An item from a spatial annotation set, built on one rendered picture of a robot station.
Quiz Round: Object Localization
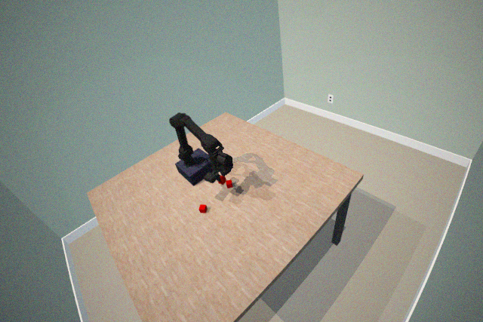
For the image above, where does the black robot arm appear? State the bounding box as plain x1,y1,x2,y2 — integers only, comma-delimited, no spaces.
169,112,233,175

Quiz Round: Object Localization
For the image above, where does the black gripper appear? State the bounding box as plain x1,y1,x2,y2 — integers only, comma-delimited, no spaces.
204,161,225,183

